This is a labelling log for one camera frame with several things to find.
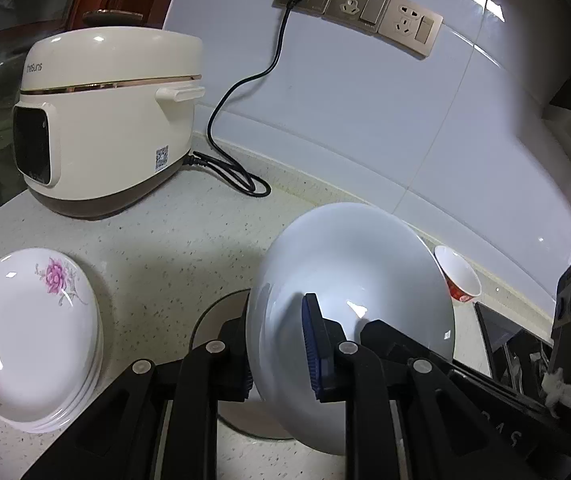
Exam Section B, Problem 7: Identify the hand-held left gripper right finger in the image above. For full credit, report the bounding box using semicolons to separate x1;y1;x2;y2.
301;292;531;480

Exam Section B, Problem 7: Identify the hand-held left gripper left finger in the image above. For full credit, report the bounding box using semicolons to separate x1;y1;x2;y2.
20;309;254;480

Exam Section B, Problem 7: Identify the plain white bowl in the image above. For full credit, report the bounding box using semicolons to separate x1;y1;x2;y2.
244;202;457;456

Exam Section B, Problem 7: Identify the large floral white plate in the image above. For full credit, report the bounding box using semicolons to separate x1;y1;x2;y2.
10;280;105;433

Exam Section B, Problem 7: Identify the small floral white plate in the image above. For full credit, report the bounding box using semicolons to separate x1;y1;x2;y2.
0;247;100;428

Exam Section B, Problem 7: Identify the black induction cooktop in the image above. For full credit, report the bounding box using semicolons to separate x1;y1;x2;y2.
474;302;571;462

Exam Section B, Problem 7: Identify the red and white bowl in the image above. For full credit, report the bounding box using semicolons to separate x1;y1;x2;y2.
433;245;483;304

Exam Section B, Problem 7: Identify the cream rice cooker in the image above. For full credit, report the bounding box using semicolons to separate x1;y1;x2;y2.
12;28;205;220

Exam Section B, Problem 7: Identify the black power cable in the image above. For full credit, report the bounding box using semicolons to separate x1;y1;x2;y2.
181;0;309;197

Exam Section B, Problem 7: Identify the metallic wall socket with switch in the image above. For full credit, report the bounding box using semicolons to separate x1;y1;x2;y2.
322;0;392;34
377;0;444;59

